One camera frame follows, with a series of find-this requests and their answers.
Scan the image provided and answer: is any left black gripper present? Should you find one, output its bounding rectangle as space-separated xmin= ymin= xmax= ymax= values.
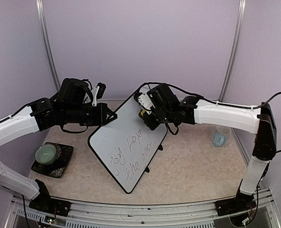
xmin=63 ymin=102 xmax=117 ymax=126

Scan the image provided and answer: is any yellow black whiteboard eraser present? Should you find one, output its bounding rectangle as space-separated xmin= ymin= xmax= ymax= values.
xmin=139 ymin=110 xmax=147 ymax=117

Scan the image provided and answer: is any white whiteboard black frame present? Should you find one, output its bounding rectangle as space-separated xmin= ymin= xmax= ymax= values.
xmin=87 ymin=95 xmax=167 ymax=194

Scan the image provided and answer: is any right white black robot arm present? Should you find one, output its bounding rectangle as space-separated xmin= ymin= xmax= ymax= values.
xmin=134 ymin=83 xmax=277 ymax=216

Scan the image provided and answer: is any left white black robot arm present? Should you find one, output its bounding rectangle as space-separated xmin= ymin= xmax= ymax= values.
xmin=0 ymin=78 xmax=117 ymax=216

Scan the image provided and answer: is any light blue ceramic mug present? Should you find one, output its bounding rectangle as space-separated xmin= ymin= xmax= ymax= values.
xmin=212 ymin=125 xmax=232 ymax=148

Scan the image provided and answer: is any pale green ceramic bowl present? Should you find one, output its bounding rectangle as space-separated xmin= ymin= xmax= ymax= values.
xmin=35 ymin=144 xmax=57 ymax=165

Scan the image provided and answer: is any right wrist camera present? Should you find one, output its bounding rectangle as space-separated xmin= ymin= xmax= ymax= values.
xmin=133 ymin=91 xmax=154 ymax=111

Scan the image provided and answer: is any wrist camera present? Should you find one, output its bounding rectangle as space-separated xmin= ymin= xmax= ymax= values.
xmin=133 ymin=91 xmax=154 ymax=111
xmin=91 ymin=82 xmax=106 ymax=106

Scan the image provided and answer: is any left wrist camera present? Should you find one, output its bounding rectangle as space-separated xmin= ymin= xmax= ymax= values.
xmin=91 ymin=82 xmax=106 ymax=106

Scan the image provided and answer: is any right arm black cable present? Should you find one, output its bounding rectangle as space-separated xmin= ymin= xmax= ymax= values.
xmin=135 ymin=82 xmax=281 ymax=152

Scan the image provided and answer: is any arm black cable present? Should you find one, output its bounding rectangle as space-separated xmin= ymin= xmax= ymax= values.
xmin=61 ymin=124 xmax=88 ymax=133
xmin=135 ymin=82 xmax=281 ymax=152

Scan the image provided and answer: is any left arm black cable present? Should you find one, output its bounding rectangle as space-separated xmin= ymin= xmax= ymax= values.
xmin=61 ymin=124 xmax=88 ymax=133

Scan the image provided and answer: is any whiteboard wire stand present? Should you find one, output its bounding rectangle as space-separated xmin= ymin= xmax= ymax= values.
xmin=145 ymin=142 xmax=164 ymax=174

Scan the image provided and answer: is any aluminium front rail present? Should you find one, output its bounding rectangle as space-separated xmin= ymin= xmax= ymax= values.
xmin=4 ymin=189 xmax=280 ymax=228

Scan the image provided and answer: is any left aluminium corner post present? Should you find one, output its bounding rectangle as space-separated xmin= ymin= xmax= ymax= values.
xmin=36 ymin=0 xmax=60 ymax=91

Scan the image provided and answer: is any aluminium corner post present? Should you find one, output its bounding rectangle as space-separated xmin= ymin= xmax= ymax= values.
xmin=219 ymin=0 xmax=246 ymax=101
xmin=36 ymin=0 xmax=60 ymax=91

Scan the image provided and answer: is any right aluminium corner post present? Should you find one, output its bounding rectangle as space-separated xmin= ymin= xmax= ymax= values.
xmin=219 ymin=0 xmax=246 ymax=101

